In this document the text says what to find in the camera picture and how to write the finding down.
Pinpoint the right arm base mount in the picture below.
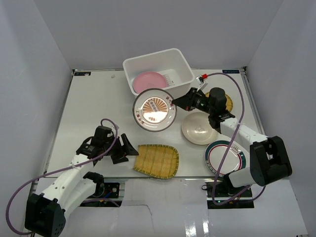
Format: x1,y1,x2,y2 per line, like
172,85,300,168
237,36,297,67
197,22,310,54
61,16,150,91
201,182,254,209

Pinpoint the cream white plate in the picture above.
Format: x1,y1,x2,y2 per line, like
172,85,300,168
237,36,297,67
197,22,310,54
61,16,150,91
181,112,218,145

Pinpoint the pink plastic plate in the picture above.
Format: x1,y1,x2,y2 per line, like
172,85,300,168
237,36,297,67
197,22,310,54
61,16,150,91
132,72,168,93

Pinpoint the orange sunburst pattern plate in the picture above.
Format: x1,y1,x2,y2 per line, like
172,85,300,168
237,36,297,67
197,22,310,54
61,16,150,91
132,88,177,132

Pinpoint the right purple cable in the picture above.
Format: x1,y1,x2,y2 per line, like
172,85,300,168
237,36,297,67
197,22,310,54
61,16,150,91
206,72,267,205

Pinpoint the fan-shaped bamboo woven tray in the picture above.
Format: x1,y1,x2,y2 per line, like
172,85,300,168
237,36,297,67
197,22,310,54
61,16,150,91
133,144,179,179

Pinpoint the blue table label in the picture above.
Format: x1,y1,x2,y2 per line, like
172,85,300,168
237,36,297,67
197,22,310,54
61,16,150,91
74,72,91,77
222,70,240,74

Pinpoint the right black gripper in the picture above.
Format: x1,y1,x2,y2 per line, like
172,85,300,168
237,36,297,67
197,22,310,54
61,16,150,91
172,87,215,115

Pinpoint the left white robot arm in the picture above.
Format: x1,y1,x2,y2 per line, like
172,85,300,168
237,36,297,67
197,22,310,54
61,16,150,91
25,125,139,237

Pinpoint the green red rimmed plate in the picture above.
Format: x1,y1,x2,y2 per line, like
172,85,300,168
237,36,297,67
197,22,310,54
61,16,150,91
204,140,250,177

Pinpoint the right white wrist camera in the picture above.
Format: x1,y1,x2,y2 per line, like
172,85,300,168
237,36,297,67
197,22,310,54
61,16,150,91
196,74,208,90

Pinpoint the left blue table label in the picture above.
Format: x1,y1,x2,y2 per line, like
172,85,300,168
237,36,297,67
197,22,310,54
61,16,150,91
74,72,91,77

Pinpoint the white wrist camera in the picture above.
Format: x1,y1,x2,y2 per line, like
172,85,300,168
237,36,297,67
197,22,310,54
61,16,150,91
196,74,208,90
109,124,119,131

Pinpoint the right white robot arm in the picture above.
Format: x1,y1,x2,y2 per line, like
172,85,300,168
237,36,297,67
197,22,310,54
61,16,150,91
172,87,292,197

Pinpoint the white plastic bin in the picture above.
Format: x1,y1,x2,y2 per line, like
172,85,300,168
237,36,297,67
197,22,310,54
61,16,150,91
122,48,196,98

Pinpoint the round bamboo woven plate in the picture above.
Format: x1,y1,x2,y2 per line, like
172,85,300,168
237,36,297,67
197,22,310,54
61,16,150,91
206,88,233,114

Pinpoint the right blue table label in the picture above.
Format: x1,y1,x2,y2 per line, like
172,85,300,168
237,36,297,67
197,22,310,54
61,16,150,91
222,70,240,74

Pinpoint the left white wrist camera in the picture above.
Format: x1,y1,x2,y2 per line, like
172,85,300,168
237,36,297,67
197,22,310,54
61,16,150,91
109,124,119,131

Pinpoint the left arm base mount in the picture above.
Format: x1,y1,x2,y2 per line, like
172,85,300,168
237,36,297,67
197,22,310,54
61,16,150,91
80,183,122,207

